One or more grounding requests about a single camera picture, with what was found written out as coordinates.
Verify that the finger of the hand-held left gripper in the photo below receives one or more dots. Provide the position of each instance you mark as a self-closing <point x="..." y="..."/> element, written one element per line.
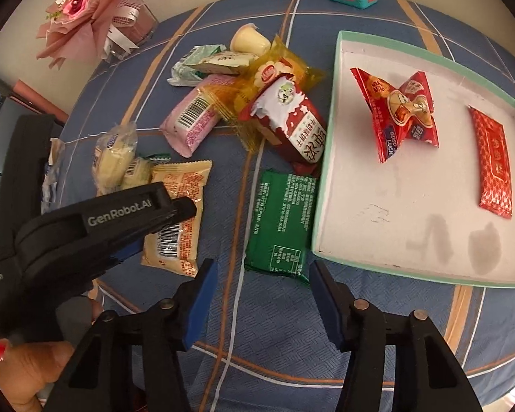
<point x="124" y="252"/>
<point x="111" y="214"/>

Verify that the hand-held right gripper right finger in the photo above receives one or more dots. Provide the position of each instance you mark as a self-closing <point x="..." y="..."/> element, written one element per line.
<point x="326" y="304"/>

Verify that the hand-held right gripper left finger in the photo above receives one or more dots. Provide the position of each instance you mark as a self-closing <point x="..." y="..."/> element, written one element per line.
<point x="199" y="304"/>

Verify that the clear packet of pale cakes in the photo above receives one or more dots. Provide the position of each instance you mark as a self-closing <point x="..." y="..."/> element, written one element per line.
<point x="137" y="174"/>
<point x="113" y="158"/>

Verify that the beige snack packet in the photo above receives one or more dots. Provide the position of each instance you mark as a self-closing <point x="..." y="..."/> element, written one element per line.
<point x="178" y="251"/>

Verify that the white tray with green rim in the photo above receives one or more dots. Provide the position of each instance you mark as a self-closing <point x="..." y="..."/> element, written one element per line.
<point x="390" y="206"/>

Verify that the pink snack packet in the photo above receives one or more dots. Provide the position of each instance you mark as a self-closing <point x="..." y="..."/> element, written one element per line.
<point x="189" y="116"/>

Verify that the yellow transparent snack packet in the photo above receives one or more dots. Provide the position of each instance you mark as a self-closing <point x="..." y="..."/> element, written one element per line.
<point x="229" y="111"/>

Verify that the dark red milk snack packet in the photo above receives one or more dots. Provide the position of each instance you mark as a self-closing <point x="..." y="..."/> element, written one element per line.
<point x="296" y="128"/>

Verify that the clear bun packet red label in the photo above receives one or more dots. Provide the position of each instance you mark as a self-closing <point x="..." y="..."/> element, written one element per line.
<point x="279" y="66"/>

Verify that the person's left hand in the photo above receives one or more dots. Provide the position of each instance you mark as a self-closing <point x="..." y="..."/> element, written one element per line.
<point x="25" y="369"/>

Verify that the blue plaid tablecloth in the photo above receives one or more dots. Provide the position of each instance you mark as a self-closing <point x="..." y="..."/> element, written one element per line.
<point x="240" y="343"/>

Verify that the blue and white clear packet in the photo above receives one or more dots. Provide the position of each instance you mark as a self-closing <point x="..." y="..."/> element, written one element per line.
<point x="53" y="180"/>

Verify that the pink board edge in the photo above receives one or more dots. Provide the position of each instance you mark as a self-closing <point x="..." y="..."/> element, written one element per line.
<point x="38" y="101"/>

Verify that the dark cabinet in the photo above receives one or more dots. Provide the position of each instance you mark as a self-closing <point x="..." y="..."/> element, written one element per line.
<point x="0" y="128"/>

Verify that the green and white snack packet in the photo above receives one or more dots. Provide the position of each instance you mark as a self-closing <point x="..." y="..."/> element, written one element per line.
<point x="184" y="71"/>

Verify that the cream snack packet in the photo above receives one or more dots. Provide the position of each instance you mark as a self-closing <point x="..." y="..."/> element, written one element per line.
<point x="223" y="62"/>

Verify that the clear glass vase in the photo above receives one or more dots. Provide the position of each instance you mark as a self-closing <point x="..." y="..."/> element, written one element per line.
<point x="141" y="21"/>

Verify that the red twisted candy packet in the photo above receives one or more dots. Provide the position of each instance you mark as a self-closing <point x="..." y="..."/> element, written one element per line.
<point x="375" y="107"/>
<point x="420" y="90"/>

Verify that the red flat sachet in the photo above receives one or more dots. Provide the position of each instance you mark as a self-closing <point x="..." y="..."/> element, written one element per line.
<point x="493" y="167"/>

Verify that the pink flower bouquet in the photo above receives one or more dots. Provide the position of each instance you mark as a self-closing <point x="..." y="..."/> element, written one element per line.
<point x="81" y="0"/>

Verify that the pudding cup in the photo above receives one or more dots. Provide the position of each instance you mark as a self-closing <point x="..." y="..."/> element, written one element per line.
<point x="249" y="40"/>

